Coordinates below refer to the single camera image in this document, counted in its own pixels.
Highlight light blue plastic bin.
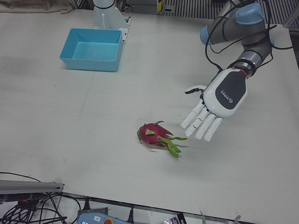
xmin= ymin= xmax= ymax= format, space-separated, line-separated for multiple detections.
xmin=59 ymin=28 xmax=124 ymax=72

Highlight black power strip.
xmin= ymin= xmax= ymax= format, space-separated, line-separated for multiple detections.
xmin=0 ymin=193 xmax=47 ymax=204

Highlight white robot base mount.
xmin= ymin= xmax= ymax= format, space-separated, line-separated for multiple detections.
xmin=93 ymin=0 xmax=133 ymax=44

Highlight beige cloth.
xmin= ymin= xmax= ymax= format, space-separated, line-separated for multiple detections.
xmin=0 ymin=0 xmax=75 ymax=15

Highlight aluminium extrusion profile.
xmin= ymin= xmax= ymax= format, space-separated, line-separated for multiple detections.
xmin=0 ymin=179 xmax=65 ymax=195

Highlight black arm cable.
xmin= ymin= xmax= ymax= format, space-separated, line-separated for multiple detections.
xmin=204 ymin=0 xmax=294 ymax=71

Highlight blue teach pendant red button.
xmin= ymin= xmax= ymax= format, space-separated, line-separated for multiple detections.
xmin=77 ymin=207 xmax=122 ymax=224

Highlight striped metal grille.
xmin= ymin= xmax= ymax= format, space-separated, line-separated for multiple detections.
xmin=164 ymin=0 xmax=236 ymax=20

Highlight pink green dragon fruit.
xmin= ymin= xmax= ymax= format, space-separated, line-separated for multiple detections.
xmin=136 ymin=120 xmax=188 ymax=159

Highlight tangled black cables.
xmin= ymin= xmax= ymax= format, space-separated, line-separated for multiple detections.
xmin=0 ymin=191 xmax=81 ymax=224

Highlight thin black cable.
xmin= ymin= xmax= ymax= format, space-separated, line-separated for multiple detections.
xmin=0 ymin=172 xmax=42 ymax=182

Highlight white grey robot hand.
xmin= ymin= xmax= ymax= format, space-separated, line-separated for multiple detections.
xmin=181 ymin=68 xmax=249 ymax=142

